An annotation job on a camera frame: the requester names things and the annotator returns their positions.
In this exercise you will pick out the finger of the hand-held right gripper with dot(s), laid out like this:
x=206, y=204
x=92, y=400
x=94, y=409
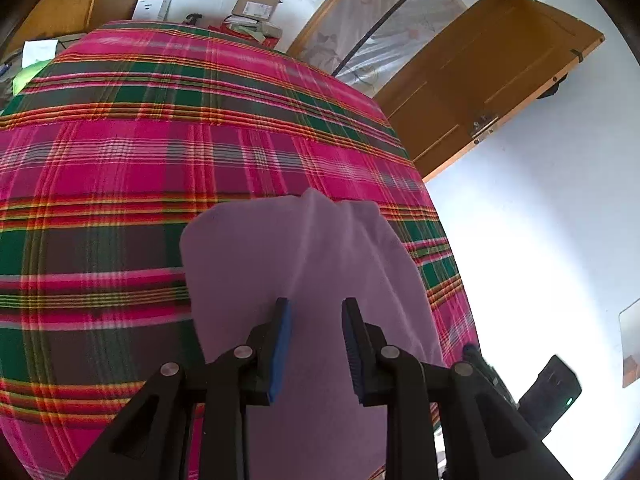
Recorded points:
x=492, y=377

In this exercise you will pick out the brown cardboard box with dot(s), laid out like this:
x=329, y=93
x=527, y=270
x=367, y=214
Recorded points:
x=255, y=2

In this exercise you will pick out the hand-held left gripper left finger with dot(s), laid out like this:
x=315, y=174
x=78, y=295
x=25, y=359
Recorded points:
x=282, y=350

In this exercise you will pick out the cluttered side table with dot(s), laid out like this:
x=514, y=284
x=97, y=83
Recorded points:
x=30, y=65

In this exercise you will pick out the white paper sheet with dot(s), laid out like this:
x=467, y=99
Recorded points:
x=40, y=52

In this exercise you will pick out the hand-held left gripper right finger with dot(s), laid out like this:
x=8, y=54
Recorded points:
x=351, y=355

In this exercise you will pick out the white cardboard box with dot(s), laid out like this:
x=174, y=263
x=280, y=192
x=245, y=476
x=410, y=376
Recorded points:
x=152, y=4

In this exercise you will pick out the red patterned box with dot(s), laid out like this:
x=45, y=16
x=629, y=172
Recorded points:
x=250, y=35

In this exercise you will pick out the green plastic packet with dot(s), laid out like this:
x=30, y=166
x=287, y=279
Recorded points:
x=30, y=77

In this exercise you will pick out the clear plastic door curtain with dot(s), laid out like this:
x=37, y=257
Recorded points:
x=400, y=5

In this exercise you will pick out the wooden door frame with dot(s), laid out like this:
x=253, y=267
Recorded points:
x=320, y=15

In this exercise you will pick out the pink green plaid blanket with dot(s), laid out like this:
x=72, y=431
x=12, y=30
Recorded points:
x=175, y=135

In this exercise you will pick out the purple knit sweater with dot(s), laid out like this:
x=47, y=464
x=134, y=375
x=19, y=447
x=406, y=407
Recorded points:
x=315, y=260

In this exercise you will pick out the wooden door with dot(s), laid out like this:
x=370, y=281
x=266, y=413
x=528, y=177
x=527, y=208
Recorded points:
x=475, y=70

